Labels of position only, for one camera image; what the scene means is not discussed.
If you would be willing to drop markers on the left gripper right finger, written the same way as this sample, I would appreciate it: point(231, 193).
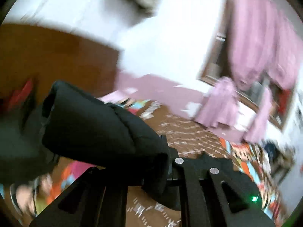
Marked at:
point(209, 192)

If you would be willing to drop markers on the pink curtain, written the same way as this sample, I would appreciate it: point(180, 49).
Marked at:
point(220, 106)
point(262, 42)

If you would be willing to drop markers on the brown wooden window frame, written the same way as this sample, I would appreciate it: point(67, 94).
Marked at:
point(260, 41)

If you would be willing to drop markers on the right pink curtain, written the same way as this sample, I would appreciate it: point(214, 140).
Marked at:
point(262, 42)

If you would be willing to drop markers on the large black jacket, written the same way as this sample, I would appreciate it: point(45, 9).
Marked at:
point(81, 127)

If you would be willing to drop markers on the colourful cartoon bedspread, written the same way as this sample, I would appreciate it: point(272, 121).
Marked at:
point(191, 141)

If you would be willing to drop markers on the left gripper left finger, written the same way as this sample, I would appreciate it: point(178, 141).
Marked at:
point(96, 198)

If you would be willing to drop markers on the brown wooden headboard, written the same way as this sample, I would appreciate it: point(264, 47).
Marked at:
point(48, 55)

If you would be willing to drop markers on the left pink curtain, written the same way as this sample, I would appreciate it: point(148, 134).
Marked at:
point(220, 106)

